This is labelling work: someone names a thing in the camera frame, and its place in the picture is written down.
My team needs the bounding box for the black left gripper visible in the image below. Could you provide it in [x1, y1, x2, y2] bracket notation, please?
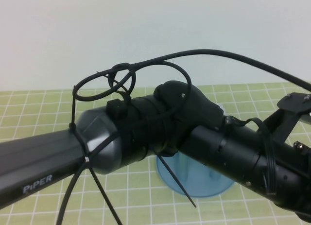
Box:
[252, 139, 311, 222]

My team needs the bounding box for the blue cup drying rack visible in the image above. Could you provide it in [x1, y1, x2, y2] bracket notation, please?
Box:
[155, 104, 235, 199]

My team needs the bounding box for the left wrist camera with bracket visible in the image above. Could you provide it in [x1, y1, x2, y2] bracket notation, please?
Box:
[264, 92, 311, 148]

